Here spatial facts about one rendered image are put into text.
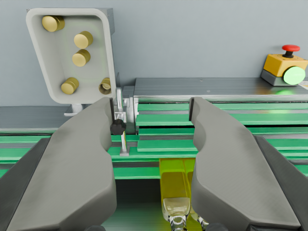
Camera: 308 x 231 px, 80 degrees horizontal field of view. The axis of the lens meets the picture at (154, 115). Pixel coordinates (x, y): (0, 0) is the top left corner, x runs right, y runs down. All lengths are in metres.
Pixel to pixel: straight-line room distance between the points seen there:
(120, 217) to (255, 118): 0.40
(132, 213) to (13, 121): 0.42
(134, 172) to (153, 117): 0.18
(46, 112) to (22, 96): 0.11
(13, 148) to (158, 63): 0.44
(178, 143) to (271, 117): 0.21
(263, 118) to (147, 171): 0.31
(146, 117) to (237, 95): 0.24
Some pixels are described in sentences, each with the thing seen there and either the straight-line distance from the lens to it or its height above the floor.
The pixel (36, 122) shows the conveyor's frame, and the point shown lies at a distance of 0.61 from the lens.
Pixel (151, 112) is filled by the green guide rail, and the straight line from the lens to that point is 0.43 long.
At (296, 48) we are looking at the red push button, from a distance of 0.61.
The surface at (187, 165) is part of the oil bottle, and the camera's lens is 0.46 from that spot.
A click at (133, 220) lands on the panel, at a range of 0.54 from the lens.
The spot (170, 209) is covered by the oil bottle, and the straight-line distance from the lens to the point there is 0.39.
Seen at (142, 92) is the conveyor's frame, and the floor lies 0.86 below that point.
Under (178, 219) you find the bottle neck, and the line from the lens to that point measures 0.39.
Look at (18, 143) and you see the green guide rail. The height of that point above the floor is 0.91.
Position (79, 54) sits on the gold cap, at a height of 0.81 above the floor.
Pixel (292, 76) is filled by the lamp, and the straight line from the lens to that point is 0.58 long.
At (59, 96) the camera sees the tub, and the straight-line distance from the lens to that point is 0.56.
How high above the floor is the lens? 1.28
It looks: 58 degrees down
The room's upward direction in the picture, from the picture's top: 177 degrees clockwise
